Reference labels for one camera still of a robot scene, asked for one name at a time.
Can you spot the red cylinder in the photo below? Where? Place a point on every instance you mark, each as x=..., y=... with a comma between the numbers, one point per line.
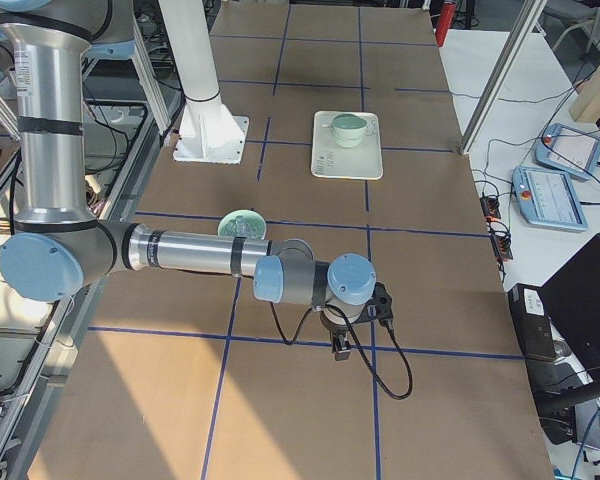
x=445, y=21

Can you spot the teach pendant far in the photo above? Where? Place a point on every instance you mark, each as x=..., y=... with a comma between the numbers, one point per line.
x=570, y=150

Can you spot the teach pendant near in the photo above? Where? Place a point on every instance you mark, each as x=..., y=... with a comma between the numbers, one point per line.
x=547, y=198

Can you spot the white tray with bear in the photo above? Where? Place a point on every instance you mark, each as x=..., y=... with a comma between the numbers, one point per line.
x=328, y=160

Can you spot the aluminium frame post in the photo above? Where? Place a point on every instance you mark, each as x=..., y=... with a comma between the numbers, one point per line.
x=521, y=30

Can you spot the green bowl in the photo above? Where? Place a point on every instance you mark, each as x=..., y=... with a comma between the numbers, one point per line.
x=296, y=246
x=243, y=223
x=348, y=142
x=348, y=126

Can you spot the green bowl on tray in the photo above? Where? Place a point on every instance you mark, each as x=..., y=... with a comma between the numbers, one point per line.
x=348, y=142

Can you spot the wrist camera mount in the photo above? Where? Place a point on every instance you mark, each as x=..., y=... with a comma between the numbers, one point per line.
x=378, y=308

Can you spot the teach pendant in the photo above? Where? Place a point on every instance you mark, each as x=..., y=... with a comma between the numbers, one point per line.
x=547, y=198
x=570, y=150

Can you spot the white camera pillar with base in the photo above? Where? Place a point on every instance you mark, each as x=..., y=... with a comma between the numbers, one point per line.
x=208, y=131

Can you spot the black computer box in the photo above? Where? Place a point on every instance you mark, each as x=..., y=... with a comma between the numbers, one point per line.
x=531, y=323

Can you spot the orange black power strip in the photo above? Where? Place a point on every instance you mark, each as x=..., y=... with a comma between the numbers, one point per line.
x=499, y=232

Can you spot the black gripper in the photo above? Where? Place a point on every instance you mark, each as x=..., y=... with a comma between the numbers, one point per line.
x=337, y=330

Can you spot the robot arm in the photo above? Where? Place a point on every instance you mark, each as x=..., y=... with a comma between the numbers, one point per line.
x=59, y=245

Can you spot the black laptop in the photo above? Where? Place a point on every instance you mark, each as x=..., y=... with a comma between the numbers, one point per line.
x=571, y=298

